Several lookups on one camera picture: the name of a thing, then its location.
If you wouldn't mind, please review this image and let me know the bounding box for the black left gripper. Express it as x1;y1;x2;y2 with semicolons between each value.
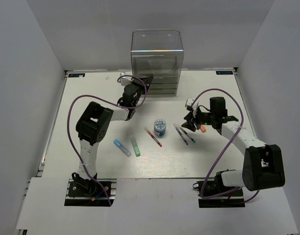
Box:
130;76;153;107

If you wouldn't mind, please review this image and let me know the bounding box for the green gel pen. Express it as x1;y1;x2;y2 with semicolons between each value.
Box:
180;126;196;143

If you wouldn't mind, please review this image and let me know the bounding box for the purple gel pen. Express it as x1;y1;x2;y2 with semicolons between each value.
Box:
173;123;189;145

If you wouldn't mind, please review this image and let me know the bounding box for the orange highlighter marker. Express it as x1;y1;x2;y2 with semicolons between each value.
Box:
200;125;206;133

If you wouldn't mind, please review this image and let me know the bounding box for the blue white slime jar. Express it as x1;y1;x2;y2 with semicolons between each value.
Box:
153;119;167;136

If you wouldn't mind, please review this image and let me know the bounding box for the red gel pen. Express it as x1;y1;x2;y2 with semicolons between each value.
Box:
144;127;162;147

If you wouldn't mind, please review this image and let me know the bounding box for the green highlighter marker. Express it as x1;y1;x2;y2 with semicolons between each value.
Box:
130;137;141;157

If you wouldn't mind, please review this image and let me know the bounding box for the blue highlighter marker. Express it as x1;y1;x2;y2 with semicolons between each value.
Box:
113;139;131;157

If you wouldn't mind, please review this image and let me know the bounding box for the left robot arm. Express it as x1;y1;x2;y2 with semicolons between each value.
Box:
73;75;153;195

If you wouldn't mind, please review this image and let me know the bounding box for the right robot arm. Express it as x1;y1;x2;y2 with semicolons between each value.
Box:
182;97;285;196

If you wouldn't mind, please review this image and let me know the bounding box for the clear acrylic drawer organizer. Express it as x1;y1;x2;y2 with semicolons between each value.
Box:
131;29;184;95

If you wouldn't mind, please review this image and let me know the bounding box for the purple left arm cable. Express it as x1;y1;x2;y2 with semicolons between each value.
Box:
68;75;150;206

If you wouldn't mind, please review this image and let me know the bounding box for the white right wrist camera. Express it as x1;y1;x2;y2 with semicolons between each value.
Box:
185;98;199;118

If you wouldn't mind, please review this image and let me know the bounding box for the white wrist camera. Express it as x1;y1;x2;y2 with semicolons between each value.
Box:
185;98;199;118
119;72;132;86

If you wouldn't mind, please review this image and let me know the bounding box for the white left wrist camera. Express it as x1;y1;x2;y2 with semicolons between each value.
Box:
119;72;132;86

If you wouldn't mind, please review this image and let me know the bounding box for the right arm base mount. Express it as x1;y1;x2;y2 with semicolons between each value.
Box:
193;170;245;209

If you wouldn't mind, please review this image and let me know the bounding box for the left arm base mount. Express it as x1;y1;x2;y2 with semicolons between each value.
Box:
64;172;117;207

